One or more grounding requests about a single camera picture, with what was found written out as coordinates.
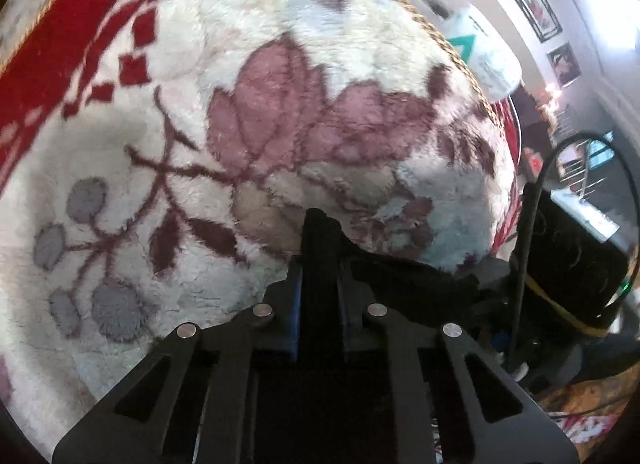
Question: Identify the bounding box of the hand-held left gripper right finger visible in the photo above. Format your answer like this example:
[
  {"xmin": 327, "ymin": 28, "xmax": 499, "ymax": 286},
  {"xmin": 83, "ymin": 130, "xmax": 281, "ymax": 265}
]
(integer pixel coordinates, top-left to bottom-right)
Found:
[{"xmin": 339, "ymin": 264, "xmax": 579, "ymax": 464}]

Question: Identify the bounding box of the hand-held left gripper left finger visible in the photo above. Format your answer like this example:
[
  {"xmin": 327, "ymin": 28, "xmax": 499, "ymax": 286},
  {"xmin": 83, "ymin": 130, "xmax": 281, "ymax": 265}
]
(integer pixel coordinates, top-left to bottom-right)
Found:
[{"xmin": 52, "ymin": 259, "xmax": 307, "ymax": 464}]

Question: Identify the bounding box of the floral plush blanket red border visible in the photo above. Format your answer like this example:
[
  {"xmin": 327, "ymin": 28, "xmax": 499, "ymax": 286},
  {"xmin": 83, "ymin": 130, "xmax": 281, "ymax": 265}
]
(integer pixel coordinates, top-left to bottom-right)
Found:
[{"xmin": 0, "ymin": 0, "xmax": 518, "ymax": 450}]

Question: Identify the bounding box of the patterned rug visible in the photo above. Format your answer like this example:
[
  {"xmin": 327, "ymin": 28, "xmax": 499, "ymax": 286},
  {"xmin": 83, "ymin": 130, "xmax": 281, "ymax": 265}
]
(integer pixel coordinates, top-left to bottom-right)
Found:
[{"xmin": 537, "ymin": 373, "xmax": 623, "ymax": 447}]

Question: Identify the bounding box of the white bag with green mark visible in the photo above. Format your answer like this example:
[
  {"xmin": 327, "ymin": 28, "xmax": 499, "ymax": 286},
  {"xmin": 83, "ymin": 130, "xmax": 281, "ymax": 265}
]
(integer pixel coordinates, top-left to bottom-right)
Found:
[{"xmin": 380, "ymin": 0, "xmax": 523, "ymax": 102}]

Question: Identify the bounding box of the black cable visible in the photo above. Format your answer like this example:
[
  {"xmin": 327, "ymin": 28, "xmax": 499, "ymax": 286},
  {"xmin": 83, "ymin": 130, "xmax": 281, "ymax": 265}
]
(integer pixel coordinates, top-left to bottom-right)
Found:
[{"xmin": 507, "ymin": 130, "xmax": 640, "ymax": 372}]

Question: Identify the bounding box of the yellow cable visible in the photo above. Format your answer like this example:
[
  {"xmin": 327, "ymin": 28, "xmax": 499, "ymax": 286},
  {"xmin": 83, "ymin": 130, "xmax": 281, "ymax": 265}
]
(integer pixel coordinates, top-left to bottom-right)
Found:
[{"xmin": 524, "ymin": 276, "xmax": 608, "ymax": 341}]

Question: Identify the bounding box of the small black picture frame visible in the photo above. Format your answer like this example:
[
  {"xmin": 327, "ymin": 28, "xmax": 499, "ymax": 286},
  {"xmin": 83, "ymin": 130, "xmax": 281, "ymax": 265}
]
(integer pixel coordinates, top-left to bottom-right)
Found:
[{"xmin": 546, "ymin": 42, "xmax": 582, "ymax": 88}]

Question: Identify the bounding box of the large black picture frame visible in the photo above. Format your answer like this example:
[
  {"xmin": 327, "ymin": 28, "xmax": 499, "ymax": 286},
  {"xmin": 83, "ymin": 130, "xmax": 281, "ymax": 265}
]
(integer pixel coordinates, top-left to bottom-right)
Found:
[{"xmin": 502, "ymin": 0, "xmax": 563, "ymax": 43}]

